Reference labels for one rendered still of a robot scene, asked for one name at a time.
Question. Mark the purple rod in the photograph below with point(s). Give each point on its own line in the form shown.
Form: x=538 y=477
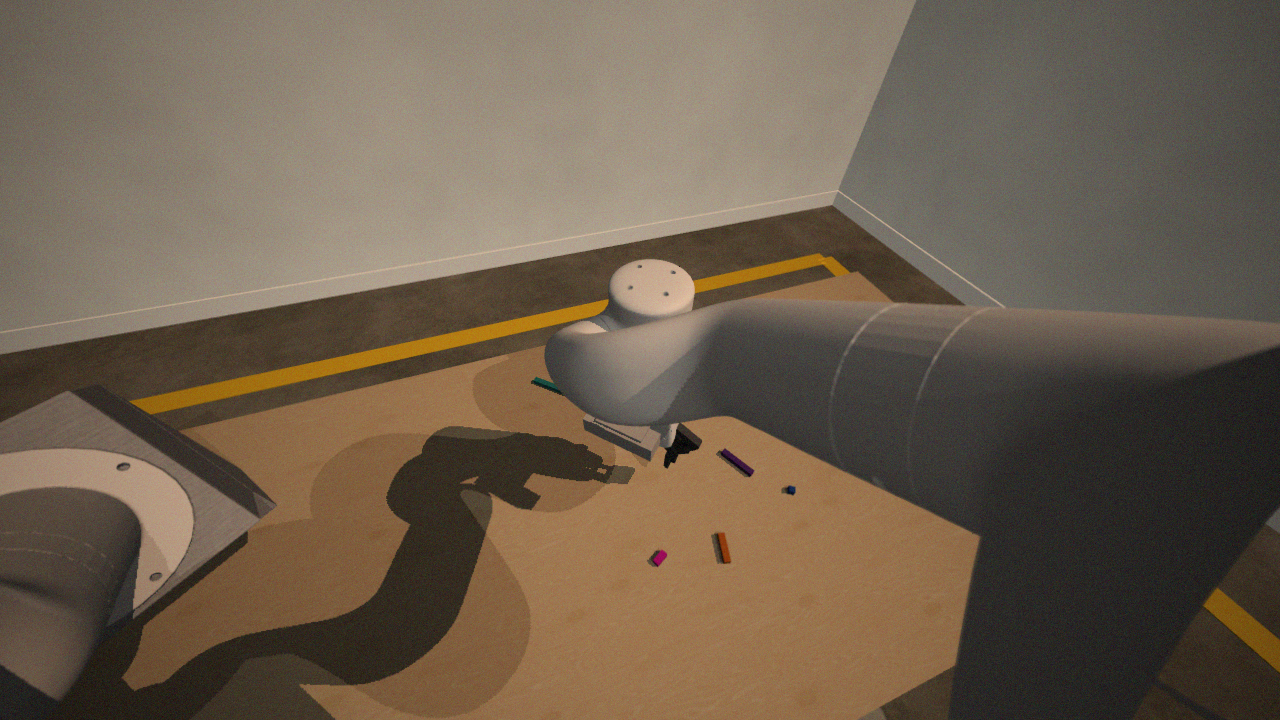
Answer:
x=737 y=462

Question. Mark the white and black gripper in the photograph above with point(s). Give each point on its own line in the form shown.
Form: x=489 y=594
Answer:
x=676 y=439

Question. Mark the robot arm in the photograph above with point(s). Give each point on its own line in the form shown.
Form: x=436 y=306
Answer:
x=1094 y=559

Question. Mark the turquoise rod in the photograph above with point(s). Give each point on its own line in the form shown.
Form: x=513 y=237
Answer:
x=546 y=384

